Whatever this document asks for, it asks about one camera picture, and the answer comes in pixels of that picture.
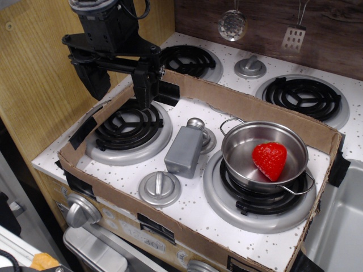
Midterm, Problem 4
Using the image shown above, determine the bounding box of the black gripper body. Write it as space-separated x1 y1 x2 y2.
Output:
62 6 161 74

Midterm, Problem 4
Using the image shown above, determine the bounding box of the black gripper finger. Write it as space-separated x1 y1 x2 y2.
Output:
132 56 162 109
72 61 111 101

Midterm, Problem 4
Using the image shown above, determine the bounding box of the silver pepper shaker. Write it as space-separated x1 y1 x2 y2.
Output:
164 118 205 179

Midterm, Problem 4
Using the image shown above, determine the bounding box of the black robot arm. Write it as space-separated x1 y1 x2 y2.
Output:
62 1 163 109

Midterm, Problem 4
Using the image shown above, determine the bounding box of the back left black burner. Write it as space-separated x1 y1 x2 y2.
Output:
159 45 223 83

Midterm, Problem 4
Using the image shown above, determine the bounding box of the black burner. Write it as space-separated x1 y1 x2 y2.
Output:
86 99 172 166
202 151 316 234
159 45 223 83
256 74 350 130

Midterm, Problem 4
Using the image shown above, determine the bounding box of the front left black burner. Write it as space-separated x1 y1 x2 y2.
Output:
86 99 172 166

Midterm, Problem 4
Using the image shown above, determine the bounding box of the middle silver stove knob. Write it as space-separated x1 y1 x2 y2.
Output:
200 128 217 155

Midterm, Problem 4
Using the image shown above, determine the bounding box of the silver stove knob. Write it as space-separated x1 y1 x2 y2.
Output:
200 128 217 155
234 55 267 79
138 171 182 208

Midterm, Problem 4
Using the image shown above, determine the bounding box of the hanging round metal strainer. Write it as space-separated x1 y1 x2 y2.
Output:
218 1 248 41

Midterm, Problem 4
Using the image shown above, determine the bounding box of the back silver stove knob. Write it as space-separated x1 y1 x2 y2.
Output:
234 55 267 79

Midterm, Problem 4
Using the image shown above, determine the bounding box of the small steel pot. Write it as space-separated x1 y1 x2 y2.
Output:
220 118 315 196

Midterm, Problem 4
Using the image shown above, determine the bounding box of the front silver stove knob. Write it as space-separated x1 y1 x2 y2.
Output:
138 171 182 208

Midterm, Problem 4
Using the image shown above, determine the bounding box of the silver oven dial knob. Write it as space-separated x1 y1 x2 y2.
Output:
66 193 102 228

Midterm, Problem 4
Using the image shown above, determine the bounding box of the red toy strawberry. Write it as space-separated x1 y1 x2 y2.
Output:
251 142 287 182

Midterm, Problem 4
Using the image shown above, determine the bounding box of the hanging metal slotted spatula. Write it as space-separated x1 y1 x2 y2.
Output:
281 0 310 54

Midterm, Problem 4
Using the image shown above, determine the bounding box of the back right black burner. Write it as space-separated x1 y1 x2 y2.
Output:
256 74 350 130

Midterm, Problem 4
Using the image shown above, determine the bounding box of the front right black burner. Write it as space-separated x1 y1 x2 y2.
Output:
202 151 316 234

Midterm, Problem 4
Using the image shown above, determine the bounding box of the orange object at bottom left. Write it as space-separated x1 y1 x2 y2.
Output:
29 253 60 271

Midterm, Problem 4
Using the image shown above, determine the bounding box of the bottom silver oven knob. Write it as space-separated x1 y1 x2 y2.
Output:
187 260 218 272

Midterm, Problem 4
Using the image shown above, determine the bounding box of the grey toy sink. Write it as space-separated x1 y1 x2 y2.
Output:
304 160 362 271

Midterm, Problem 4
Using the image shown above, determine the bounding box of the cardboard box frame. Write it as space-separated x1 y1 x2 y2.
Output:
58 71 344 271

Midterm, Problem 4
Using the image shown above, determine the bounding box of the silver oven door handle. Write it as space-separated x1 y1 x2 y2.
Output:
63 227 128 272

